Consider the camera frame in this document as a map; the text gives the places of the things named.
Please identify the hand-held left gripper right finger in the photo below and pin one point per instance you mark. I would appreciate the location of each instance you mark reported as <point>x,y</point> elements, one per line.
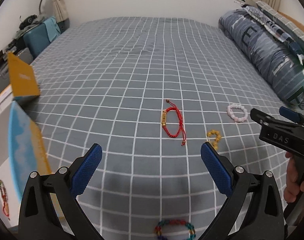
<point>218,171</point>

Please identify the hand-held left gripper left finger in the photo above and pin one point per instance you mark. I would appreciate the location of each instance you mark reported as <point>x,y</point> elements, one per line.
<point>85,172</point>

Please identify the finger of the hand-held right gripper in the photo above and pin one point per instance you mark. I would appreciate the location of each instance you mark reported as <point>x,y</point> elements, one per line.
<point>290,113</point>
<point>260,116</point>

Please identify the blue and yellow cardboard box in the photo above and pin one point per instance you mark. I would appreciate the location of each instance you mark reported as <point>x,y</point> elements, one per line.
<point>24,85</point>

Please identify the person's right hand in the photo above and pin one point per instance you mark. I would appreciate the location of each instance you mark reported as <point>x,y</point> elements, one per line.
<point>293,177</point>

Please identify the folded blue striped duvet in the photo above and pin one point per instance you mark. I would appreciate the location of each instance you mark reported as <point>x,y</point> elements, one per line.
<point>264,47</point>

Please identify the wooden headboard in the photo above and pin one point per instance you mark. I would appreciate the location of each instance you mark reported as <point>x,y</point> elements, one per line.
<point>297,23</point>

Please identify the grey checked pillow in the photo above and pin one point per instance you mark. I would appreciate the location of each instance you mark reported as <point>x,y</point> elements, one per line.
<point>284,20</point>

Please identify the grey checked bed sheet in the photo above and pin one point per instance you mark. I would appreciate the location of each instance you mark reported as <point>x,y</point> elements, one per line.
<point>142,62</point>

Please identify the grey suitcase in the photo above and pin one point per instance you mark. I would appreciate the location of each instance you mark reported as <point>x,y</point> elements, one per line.
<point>2,77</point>

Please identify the blue suitcase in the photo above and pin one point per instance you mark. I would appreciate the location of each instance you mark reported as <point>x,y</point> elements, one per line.
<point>36,40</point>

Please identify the teal cloth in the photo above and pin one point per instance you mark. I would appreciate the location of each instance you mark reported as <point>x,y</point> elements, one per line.
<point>52,30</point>

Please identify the black headphones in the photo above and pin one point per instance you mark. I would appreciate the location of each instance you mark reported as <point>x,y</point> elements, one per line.
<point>29,21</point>

